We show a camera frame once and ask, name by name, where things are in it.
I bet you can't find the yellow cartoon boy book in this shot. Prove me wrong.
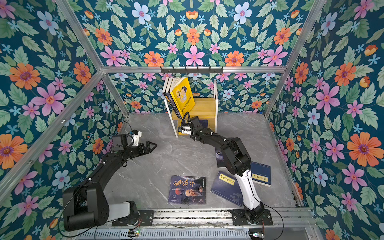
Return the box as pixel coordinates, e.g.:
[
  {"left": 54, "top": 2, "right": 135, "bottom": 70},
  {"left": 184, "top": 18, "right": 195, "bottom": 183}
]
[{"left": 170, "top": 77, "right": 195, "bottom": 119}]

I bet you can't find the dark blue paperback book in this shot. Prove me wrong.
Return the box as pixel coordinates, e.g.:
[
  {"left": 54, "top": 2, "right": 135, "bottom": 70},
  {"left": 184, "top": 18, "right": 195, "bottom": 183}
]
[{"left": 165, "top": 82, "right": 182, "bottom": 119}]

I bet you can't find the navy book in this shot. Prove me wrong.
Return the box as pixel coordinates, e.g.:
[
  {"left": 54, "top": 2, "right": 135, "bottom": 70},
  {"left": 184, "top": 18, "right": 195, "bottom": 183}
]
[
  {"left": 251, "top": 162, "right": 272, "bottom": 187},
  {"left": 199, "top": 120, "right": 209, "bottom": 129},
  {"left": 211, "top": 171, "right": 244, "bottom": 207}
]

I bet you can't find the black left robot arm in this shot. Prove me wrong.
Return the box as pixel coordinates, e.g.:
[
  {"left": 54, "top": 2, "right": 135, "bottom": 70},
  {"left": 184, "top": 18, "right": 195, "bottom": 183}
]
[{"left": 63, "top": 132, "right": 157, "bottom": 232}]

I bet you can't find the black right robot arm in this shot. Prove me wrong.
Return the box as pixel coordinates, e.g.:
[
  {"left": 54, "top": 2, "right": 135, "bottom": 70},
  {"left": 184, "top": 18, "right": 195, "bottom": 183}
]
[{"left": 178, "top": 112, "right": 265, "bottom": 225}]

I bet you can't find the yellow book on lower shelf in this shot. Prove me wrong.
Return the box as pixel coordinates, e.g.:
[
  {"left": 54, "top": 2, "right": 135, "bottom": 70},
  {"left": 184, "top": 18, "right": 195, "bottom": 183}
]
[{"left": 178, "top": 120, "right": 192, "bottom": 136}]

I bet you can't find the black wolf cover book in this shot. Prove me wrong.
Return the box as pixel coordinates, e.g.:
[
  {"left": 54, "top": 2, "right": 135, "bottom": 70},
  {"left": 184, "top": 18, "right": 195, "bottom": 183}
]
[{"left": 215, "top": 149, "right": 226, "bottom": 168}]

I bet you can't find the dark portrait cover book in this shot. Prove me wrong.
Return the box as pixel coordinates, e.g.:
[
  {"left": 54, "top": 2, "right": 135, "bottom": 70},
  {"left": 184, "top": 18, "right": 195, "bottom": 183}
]
[{"left": 168, "top": 176, "right": 207, "bottom": 205}]

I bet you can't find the book standing on shelf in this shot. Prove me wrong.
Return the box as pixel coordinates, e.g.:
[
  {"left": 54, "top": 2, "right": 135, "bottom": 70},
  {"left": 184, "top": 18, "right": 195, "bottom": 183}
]
[{"left": 163, "top": 77, "right": 173, "bottom": 95}]

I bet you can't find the navy book tilted front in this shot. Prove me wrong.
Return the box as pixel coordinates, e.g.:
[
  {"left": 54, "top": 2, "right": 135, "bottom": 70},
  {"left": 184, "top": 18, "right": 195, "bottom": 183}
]
[{"left": 211, "top": 171, "right": 244, "bottom": 207}]

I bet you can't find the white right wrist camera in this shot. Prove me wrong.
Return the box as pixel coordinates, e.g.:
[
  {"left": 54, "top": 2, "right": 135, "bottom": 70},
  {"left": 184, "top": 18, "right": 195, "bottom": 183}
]
[{"left": 178, "top": 125, "right": 192, "bottom": 135}]

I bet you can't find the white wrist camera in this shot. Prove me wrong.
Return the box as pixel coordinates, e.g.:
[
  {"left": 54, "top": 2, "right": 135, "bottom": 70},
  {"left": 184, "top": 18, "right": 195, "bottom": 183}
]
[
  {"left": 178, "top": 125, "right": 192, "bottom": 135},
  {"left": 131, "top": 130, "right": 142, "bottom": 146}
]

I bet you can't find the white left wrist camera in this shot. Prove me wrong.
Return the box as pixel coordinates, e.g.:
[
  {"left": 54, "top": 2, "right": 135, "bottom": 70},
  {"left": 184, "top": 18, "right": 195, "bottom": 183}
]
[{"left": 131, "top": 130, "right": 142, "bottom": 146}]

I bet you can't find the white frame wooden bookshelf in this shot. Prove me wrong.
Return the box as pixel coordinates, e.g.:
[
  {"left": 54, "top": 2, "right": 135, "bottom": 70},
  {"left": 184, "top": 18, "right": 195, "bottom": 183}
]
[{"left": 165, "top": 81, "right": 219, "bottom": 137}]

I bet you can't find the metal coat hook rail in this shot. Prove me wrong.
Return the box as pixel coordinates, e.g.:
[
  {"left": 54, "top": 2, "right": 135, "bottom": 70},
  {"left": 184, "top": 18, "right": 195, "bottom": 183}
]
[{"left": 160, "top": 67, "right": 224, "bottom": 75}]

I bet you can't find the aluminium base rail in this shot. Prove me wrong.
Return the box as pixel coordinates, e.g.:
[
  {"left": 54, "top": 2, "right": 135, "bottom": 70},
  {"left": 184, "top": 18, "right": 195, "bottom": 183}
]
[{"left": 74, "top": 208, "right": 323, "bottom": 240}]

